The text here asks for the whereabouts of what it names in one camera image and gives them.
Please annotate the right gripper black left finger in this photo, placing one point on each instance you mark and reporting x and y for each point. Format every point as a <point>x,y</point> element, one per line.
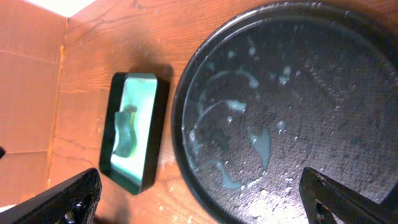
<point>75,200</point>

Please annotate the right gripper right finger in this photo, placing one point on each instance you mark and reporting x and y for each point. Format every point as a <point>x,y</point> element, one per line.
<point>324,199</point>

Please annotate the dark green sponge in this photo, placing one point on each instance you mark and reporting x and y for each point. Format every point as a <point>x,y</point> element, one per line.
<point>125,138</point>

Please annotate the rectangular dark green tray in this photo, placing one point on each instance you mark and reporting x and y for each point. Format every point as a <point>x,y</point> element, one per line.
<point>149,94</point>

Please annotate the round black tray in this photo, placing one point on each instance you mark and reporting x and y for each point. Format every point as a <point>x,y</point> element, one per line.
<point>277,89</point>

